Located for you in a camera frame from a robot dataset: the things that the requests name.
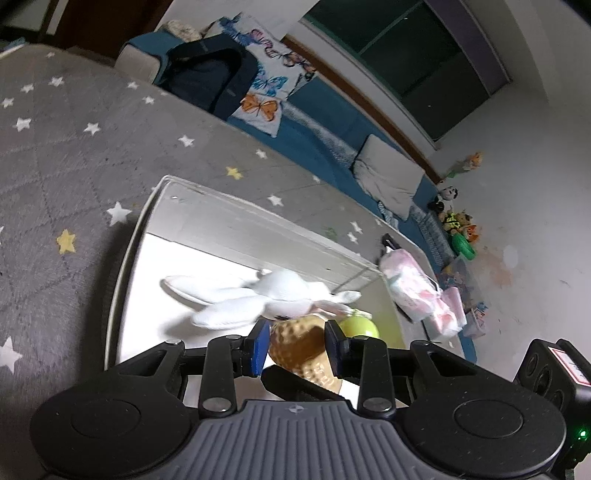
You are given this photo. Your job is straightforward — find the green round monster toy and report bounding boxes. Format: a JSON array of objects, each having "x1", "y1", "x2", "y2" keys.
[{"x1": 339, "y1": 311, "x2": 380, "y2": 338}]

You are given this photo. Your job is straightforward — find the white plush rabbit toy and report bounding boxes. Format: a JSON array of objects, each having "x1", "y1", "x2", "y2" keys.
[{"x1": 160, "y1": 269, "x2": 362, "y2": 331}]

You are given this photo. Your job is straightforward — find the pink wet wipes pack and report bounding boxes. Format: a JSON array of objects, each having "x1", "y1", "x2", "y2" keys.
[{"x1": 379, "y1": 249, "x2": 441, "y2": 323}]

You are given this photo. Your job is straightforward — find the open pink wipes pack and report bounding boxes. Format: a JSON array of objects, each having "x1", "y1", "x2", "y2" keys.
[{"x1": 423, "y1": 287, "x2": 467, "y2": 342}]

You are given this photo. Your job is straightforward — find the white grey storage box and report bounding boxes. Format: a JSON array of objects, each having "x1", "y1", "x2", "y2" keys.
[{"x1": 104, "y1": 176, "x2": 410, "y2": 367}]

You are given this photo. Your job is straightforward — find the yellow green plush toys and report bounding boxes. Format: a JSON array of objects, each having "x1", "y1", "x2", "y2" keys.
[{"x1": 438, "y1": 210, "x2": 480, "y2": 243}]

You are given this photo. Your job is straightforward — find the grey beige cushion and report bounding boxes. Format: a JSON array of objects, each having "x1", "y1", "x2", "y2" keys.
[{"x1": 353, "y1": 134, "x2": 425, "y2": 221}]

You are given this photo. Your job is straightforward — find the panda plush toy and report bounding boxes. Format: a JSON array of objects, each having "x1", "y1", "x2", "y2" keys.
[{"x1": 428, "y1": 186, "x2": 458, "y2": 214}]

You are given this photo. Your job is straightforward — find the blue sofa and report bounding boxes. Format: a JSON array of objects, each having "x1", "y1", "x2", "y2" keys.
[{"x1": 115, "y1": 29, "x2": 482, "y2": 361}]

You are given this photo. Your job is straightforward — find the grey star pattern tablecloth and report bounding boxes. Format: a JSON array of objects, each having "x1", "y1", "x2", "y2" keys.
[{"x1": 1, "y1": 45, "x2": 389, "y2": 479}]

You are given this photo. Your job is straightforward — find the dark blue backpack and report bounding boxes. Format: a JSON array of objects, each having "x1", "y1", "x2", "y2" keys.
[{"x1": 157, "y1": 34, "x2": 259, "y2": 120}]

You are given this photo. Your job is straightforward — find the butterfly print pillow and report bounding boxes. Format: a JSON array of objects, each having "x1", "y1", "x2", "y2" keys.
[{"x1": 204, "y1": 13, "x2": 317, "y2": 138}]

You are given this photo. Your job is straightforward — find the green framed window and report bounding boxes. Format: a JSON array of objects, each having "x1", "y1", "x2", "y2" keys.
[{"x1": 305, "y1": 0, "x2": 509, "y2": 141}]

